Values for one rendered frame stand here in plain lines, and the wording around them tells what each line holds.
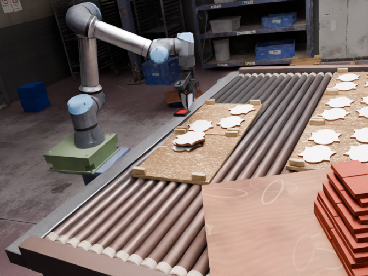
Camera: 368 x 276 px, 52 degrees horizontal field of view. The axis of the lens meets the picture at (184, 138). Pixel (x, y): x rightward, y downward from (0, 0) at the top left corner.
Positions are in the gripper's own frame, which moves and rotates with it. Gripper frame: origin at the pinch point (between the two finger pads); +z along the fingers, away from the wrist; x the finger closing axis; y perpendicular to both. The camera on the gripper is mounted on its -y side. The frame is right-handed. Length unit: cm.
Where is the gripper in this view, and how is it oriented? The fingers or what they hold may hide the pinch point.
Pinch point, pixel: (188, 109)
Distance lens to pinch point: 182.1
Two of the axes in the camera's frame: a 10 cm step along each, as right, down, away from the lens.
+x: -9.0, -0.5, 4.4
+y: 4.3, -2.5, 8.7
